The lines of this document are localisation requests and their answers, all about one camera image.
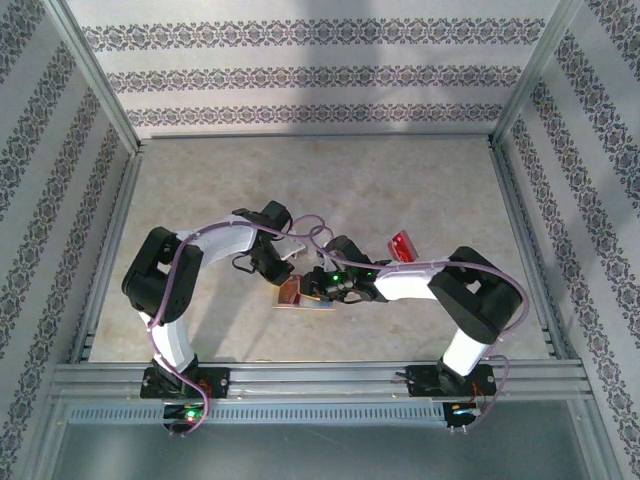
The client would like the beige leather card holder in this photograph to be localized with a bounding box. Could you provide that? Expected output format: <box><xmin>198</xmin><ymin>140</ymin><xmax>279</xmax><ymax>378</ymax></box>
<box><xmin>272</xmin><ymin>273</ymin><xmax>337</xmax><ymax>313</ymax></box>

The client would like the aluminium frame post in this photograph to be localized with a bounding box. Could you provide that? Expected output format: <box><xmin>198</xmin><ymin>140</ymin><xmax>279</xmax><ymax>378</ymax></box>
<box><xmin>43</xmin><ymin>0</ymin><xmax>146</xmax><ymax>157</ymax></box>
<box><xmin>490</xmin><ymin>0</ymin><xmax>585</xmax><ymax>149</ymax></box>

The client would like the aluminium wall edge rail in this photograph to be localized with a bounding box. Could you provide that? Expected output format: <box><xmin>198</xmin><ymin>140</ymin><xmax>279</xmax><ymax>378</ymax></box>
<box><xmin>149</xmin><ymin>130</ymin><xmax>494</xmax><ymax>142</ymax></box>

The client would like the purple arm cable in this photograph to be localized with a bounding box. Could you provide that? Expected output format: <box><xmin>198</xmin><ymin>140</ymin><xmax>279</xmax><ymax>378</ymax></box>
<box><xmin>147</xmin><ymin>213</ymin><xmax>332</xmax><ymax>437</ymax></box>
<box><xmin>307</xmin><ymin>224</ymin><xmax>531</xmax><ymax>432</ymax></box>

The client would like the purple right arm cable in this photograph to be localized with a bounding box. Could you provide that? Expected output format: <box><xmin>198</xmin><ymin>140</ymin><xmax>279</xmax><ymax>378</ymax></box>
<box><xmin>307</xmin><ymin>224</ymin><xmax>531</xmax><ymax>432</ymax></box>

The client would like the aluminium side rail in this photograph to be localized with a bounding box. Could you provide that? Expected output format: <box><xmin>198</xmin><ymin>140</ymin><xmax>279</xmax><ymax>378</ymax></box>
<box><xmin>68</xmin><ymin>149</ymin><xmax>145</xmax><ymax>365</ymax></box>
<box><xmin>488</xmin><ymin>142</ymin><xmax>579</xmax><ymax>364</ymax></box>

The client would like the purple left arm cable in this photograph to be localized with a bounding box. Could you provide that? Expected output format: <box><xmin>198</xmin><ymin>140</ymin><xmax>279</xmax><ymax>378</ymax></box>
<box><xmin>147</xmin><ymin>213</ymin><xmax>332</xmax><ymax>437</ymax></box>

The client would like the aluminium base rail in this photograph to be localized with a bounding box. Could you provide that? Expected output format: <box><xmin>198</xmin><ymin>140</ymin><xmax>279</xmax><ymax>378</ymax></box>
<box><xmin>49</xmin><ymin>362</ymin><xmax>589</xmax><ymax>401</ymax></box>

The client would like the grey slotted cable duct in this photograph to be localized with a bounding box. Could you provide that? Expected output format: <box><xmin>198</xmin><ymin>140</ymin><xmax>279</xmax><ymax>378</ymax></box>
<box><xmin>67</xmin><ymin>402</ymin><xmax>447</xmax><ymax>425</ymax></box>

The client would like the black electronics board with LED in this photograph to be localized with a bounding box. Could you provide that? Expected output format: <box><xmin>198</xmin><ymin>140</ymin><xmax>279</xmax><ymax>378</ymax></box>
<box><xmin>443</xmin><ymin>399</ymin><xmax>485</xmax><ymax>435</ymax></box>
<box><xmin>163</xmin><ymin>403</ymin><xmax>207</xmax><ymax>426</ymax></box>

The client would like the grey metal panel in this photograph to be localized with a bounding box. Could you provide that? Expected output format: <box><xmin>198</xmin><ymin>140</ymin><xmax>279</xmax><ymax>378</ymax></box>
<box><xmin>49</xmin><ymin>422</ymin><xmax>594</xmax><ymax>480</ymax></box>

